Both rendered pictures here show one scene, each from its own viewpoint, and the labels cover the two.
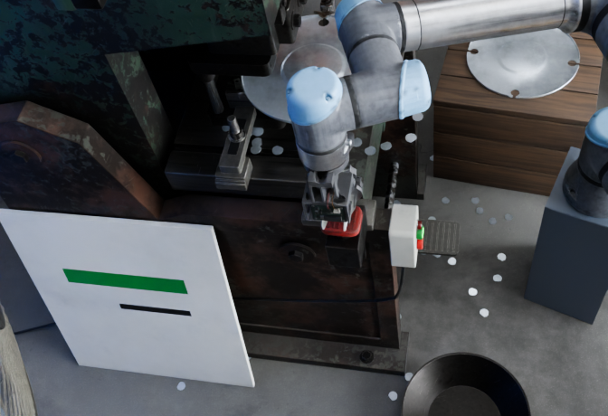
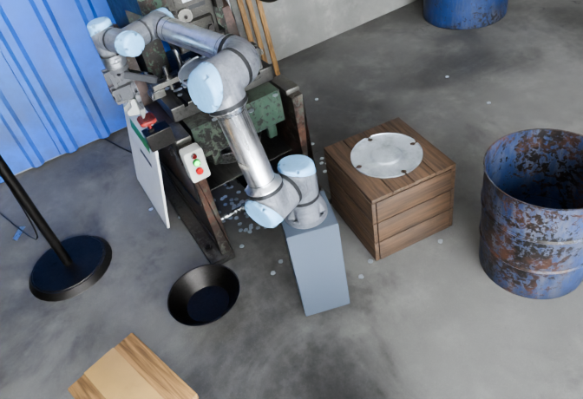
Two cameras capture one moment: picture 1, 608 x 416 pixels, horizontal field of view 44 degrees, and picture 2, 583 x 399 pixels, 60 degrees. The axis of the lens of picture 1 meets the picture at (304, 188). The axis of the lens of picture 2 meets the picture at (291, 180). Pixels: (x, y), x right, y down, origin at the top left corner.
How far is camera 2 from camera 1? 151 cm
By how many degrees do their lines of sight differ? 33
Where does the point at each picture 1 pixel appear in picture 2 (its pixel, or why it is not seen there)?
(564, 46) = (412, 162)
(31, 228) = not seen: hidden behind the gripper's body
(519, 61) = (380, 155)
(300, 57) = not seen: hidden behind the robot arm
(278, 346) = (189, 219)
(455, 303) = (268, 259)
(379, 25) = (147, 18)
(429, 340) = (239, 264)
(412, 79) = (122, 35)
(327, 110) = (93, 32)
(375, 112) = (108, 43)
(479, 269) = not seen: hidden behind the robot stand
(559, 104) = (370, 183)
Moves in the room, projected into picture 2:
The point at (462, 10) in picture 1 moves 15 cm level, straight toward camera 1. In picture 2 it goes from (179, 29) to (131, 47)
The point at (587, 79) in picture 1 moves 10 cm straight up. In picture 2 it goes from (399, 182) to (398, 161)
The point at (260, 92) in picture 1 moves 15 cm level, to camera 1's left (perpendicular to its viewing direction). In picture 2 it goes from (189, 66) to (164, 60)
